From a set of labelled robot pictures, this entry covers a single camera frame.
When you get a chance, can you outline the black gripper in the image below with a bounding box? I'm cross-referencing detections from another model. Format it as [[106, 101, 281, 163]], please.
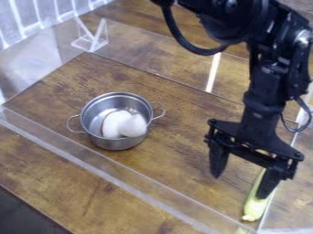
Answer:
[[206, 91, 305, 199]]

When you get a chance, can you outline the green handled metal spoon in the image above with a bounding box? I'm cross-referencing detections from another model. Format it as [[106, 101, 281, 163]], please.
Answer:
[[242, 170, 269, 222]]

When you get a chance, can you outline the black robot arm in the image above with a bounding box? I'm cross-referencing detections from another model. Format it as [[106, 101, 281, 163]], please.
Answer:
[[150, 0, 313, 199]]

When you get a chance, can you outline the white mushroom toy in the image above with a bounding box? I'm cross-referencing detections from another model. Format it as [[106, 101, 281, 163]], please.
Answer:
[[102, 111, 147, 139]]

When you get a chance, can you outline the small steel pot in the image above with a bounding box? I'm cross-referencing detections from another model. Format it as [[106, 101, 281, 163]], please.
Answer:
[[66, 91, 166, 151]]

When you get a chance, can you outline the clear acrylic triangle stand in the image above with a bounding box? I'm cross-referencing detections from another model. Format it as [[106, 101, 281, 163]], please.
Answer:
[[71, 17, 108, 53]]

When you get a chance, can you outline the black cable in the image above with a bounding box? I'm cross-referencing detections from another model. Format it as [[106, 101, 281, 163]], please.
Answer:
[[159, 5, 230, 57]]

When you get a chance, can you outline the clear acrylic enclosure wall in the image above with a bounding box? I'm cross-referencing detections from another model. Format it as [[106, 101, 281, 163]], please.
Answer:
[[0, 105, 258, 234]]

